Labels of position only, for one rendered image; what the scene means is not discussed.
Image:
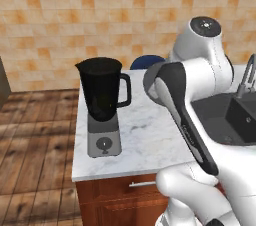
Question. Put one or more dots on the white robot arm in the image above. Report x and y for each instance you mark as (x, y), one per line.
(206, 80)

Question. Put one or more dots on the grey cabinet edge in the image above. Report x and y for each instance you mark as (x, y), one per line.
(3, 83)

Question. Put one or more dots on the dark grey sink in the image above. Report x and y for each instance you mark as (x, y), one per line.
(230, 120)

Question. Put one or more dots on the black jug blender grey base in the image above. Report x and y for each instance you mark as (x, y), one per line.
(102, 103)

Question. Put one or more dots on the brown wooden cupboard door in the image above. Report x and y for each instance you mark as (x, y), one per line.
(126, 213)

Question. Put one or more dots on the blue round stool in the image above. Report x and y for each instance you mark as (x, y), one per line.
(146, 62)

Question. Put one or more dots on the brown wooden drawer front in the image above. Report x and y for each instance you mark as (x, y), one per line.
(116, 190)

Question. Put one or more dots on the grey sink tap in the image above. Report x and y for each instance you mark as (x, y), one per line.
(246, 76)

